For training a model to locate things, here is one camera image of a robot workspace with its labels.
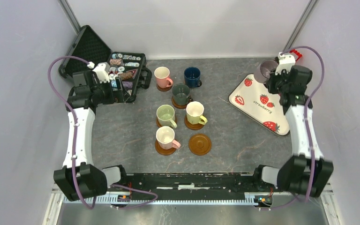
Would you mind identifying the mauve mug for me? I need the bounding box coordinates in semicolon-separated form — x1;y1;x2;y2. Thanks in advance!
254;59;278;83

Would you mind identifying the dark brown coaster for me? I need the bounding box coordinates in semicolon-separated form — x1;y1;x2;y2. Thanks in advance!
156;84;172;92

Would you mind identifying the light green mug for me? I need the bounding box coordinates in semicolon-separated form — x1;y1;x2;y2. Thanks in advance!
156;105;177;128

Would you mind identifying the cream pink mug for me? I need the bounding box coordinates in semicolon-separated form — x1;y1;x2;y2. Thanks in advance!
156;126;181;150

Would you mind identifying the dark green mug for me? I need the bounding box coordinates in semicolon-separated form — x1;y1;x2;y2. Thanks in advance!
172;83;193;106

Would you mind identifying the grooved wooden coaster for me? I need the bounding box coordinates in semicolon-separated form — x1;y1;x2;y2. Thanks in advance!
172;98;193;109

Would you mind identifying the dark blue mug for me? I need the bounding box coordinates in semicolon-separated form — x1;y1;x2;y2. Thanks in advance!
184;67;202;88

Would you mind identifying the yellow mug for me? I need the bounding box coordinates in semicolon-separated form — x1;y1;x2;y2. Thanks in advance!
186;101;208;125

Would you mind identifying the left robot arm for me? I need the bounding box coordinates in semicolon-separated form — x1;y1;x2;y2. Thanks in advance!
53;70;131;201

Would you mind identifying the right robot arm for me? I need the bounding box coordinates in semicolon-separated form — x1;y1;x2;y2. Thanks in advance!
252;65;334;198

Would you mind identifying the black poker chip case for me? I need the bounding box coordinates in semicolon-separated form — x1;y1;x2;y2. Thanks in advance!
59;25;152;99

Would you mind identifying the red blue toy truck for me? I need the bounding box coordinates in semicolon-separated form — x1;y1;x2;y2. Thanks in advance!
289;49;303;62

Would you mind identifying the strawberry pattern tray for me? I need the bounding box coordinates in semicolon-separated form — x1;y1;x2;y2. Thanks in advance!
228;74;290;136

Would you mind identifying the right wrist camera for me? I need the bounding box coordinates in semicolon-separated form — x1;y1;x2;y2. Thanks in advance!
275;52;296;75

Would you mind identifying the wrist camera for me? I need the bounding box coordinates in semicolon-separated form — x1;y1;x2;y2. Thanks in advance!
87;61;110;84
275;52;296;75

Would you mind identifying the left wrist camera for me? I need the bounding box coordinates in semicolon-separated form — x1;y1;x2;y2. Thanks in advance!
87;61;110;84

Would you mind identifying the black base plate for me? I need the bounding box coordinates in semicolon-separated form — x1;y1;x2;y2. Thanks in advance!
119;172;279;201

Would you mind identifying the aluminium frame rail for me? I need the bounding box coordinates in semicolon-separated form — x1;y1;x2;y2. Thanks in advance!
51;173;334;206

